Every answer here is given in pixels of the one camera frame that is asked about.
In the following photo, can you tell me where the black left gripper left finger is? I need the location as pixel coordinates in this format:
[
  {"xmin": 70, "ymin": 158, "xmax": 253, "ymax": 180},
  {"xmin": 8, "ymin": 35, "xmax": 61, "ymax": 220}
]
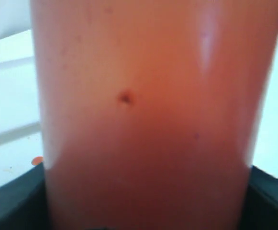
[{"xmin": 0, "ymin": 163, "xmax": 49, "ymax": 230}]

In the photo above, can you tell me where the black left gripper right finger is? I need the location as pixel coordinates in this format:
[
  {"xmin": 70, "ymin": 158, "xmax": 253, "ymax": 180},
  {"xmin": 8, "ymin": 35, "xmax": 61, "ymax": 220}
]
[{"xmin": 245, "ymin": 166, "xmax": 278, "ymax": 230}]

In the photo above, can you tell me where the white rectangular plastic tray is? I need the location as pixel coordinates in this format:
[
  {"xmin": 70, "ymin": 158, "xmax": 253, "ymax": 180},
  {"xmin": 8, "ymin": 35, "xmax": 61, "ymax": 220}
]
[{"xmin": 0, "ymin": 56, "xmax": 45, "ymax": 150}]

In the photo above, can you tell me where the red sauce squeeze bottle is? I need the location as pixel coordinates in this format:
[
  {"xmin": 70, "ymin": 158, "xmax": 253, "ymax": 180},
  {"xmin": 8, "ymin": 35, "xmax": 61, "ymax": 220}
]
[{"xmin": 30, "ymin": 0, "xmax": 278, "ymax": 230}]

